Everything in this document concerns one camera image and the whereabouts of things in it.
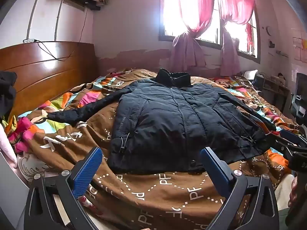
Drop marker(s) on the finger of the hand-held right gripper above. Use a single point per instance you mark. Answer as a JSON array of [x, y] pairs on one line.
[[291, 136], [284, 147]]

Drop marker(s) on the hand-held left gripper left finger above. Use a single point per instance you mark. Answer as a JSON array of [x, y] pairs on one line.
[[87, 172]]

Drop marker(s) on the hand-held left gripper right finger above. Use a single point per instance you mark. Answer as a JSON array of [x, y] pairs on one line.
[[215, 170]]

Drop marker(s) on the dark navy padded jacket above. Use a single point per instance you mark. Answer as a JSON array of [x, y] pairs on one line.
[[168, 124]]

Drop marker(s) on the person's right hand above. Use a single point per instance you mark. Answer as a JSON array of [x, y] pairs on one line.
[[294, 191]]

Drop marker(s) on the black chair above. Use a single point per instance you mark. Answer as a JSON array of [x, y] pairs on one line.
[[299, 100]]

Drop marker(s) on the cluttered desk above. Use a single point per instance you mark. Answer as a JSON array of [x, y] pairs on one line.
[[273, 86]]

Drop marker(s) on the brown printed bed quilt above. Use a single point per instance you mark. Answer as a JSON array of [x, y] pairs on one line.
[[156, 191]]

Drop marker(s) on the white bag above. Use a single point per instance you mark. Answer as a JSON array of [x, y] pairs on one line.
[[250, 74]]

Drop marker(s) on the pink pillow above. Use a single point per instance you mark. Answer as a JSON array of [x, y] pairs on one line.
[[6, 146]]

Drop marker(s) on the pink curtain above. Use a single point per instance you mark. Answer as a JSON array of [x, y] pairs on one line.
[[230, 55], [189, 50]]

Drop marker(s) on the wooden headboard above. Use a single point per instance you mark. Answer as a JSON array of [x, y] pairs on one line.
[[48, 71]]

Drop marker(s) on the black cloth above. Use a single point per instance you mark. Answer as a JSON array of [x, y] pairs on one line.
[[7, 93]]

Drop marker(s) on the window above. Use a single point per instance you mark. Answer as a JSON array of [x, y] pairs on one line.
[[215, 36]]

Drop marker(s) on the white power strip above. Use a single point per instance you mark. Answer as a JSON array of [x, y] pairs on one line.
[[30, 40]]

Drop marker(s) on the pink wall sheet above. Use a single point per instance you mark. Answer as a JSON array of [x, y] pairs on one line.
[[299, 48]]

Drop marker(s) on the white wall pipe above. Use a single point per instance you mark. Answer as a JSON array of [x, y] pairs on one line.
[[58, 16], [33, 12]]

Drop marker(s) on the black wall shelf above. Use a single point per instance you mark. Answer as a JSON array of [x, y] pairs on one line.
[[79, 3]]

